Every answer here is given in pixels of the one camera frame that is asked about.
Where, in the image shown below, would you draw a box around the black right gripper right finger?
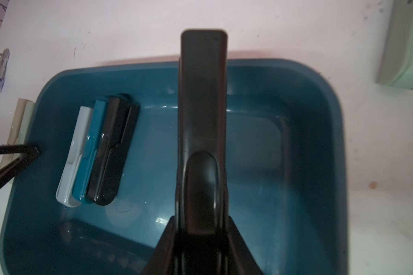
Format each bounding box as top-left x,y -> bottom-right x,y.
228,217 -> 263,275

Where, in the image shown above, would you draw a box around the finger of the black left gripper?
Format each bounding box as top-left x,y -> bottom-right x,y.
0,154 -> 38,189
0,144 -> 40,155

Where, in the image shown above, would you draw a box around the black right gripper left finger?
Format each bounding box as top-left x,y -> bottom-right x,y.
142,217 -> 176,275

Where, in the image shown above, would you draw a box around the black pruning pliers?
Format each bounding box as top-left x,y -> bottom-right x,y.
86,97 -> 140,206
175,29 -> 228,275

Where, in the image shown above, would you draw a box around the grey pruning pliers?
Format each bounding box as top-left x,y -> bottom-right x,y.
56,106 -> 93,207

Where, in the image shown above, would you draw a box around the teal pruning pliers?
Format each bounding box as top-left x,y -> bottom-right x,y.
72,100 -> 107,204

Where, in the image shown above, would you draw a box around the beige pruning pliers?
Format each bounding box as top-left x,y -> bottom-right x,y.
0,97 -> 31,169

